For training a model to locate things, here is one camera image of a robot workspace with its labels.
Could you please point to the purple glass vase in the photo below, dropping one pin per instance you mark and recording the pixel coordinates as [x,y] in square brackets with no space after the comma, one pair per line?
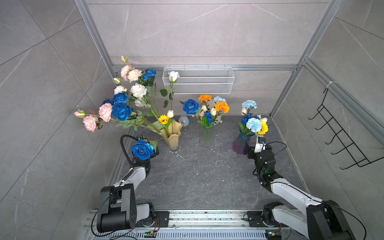
[241,143]

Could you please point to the light blue carnation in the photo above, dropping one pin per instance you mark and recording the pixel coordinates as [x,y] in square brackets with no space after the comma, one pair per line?
[254,125]
[249,104]

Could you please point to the light blue carnation lower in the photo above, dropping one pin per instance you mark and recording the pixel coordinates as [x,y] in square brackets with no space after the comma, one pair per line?
[254,125]

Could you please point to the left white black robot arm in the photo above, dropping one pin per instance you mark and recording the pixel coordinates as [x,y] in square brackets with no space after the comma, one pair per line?
[118,208]

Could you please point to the small white rose left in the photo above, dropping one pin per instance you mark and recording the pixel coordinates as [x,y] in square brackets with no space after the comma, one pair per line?
[120,89]

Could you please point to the small grey round vase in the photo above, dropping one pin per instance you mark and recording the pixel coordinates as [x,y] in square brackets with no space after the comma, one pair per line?
[184,120]

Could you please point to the cream tulip bud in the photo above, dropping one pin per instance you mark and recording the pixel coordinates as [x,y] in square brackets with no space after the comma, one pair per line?
[170,114]

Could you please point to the yellow wavy glass vase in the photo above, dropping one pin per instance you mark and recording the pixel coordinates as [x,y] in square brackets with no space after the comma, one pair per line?
[171,135]

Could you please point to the blue rose upper left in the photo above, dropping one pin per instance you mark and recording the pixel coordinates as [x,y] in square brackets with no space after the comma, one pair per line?
[120,98]

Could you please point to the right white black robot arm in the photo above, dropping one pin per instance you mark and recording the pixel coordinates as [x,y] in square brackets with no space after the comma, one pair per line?
[311,217]

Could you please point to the light blue carnation upper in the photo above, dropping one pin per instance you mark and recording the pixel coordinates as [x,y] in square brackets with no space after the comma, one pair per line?
[249,104]

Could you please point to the pink rose lower left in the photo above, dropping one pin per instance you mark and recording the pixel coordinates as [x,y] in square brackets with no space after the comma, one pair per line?
[90,123]

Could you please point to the pink rose bud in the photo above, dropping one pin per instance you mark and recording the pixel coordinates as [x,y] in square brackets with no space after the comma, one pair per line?
[80,114]

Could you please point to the yellow sunflower purple vase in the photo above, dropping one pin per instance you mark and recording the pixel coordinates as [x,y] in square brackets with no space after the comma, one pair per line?
[264,128]

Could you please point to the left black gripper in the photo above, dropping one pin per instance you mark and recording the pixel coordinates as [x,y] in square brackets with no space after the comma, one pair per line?
[155,152]

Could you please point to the small yellow sunflower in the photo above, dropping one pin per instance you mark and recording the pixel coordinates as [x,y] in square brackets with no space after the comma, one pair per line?
[163,119]

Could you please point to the pink rose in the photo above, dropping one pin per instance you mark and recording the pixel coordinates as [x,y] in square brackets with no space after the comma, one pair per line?
[90,123]
[105,112]

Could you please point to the blue rose picked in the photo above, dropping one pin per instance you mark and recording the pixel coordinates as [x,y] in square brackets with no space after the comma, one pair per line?
[142,150]
[121,111]

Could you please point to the clear green glass vase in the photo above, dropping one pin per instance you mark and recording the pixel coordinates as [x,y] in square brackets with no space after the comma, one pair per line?
[207,136]

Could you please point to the blue rose top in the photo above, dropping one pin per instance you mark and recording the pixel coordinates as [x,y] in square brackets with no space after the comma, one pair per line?
[149,74]

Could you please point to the white rose tall stem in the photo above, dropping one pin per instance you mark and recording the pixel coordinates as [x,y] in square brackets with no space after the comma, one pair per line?
[173,76]

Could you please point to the pink rose middle left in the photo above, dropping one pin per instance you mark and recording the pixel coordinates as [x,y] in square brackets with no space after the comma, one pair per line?
[105,112]

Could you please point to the black wire hook rack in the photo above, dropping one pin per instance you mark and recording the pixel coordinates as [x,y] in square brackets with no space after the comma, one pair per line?
[340,134]

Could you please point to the peach rose pair top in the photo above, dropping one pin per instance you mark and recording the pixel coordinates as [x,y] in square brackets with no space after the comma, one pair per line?
[130,73]

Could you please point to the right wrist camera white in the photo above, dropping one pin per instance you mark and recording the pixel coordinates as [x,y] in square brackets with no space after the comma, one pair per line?
[260,144]

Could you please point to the orange carnation small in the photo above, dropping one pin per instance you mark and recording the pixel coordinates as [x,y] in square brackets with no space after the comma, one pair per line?
[205,98]

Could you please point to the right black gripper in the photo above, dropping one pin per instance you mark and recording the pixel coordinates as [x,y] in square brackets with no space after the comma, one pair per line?
[251,152]

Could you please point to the orange carnation large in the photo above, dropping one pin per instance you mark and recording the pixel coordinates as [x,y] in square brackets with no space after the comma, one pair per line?
[222,107]

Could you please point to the light blue carnation middle vase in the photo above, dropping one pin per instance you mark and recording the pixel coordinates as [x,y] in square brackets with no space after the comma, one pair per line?
[219,99]

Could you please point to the metal base rail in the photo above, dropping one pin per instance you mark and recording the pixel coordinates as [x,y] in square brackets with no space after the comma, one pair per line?
[224,224]

